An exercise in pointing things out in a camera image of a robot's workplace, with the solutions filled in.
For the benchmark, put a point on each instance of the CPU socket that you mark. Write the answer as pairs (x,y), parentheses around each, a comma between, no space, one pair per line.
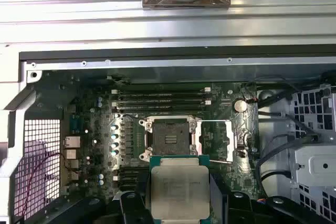
(170,129)

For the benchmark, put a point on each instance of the round coin battery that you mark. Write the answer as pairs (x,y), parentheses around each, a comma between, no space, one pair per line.
(240,105)

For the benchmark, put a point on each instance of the RAM slot with white clips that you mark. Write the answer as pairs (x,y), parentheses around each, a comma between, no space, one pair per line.
(157,93)
(128,179)
(157,104)

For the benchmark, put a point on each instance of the green motherboard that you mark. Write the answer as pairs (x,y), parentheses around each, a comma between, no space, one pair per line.
(86,129)

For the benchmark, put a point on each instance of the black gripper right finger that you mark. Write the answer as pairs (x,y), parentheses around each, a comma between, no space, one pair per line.
(237,208)

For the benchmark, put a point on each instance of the CPU with silver top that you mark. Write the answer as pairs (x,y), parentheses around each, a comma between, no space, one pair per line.
(179,184)

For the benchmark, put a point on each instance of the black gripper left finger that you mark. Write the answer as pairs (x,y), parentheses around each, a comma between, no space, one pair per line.
(130,208)

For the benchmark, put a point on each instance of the silver metal drive cage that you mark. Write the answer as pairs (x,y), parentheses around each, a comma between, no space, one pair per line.
(315,161)

